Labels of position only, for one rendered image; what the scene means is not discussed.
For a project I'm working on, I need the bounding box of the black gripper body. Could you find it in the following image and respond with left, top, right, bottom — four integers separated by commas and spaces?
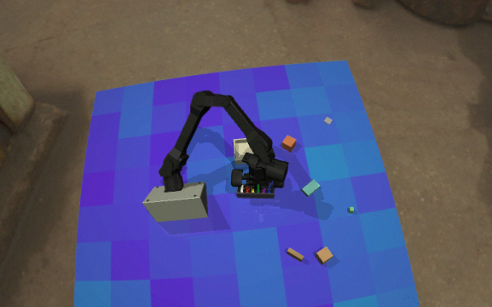
231, 169, 285, 188

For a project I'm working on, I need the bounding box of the tan rectangular block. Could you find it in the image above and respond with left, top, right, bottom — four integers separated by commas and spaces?
287, 247, 304, 263

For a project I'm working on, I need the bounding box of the tan square block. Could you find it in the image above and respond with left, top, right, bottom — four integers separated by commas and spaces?
315, 247, 333, 265

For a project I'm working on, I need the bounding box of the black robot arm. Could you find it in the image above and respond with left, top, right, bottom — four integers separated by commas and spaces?
159, 90, 289, 193

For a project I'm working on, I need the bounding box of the orange cube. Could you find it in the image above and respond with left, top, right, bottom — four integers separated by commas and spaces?
282, 135, 296, 152

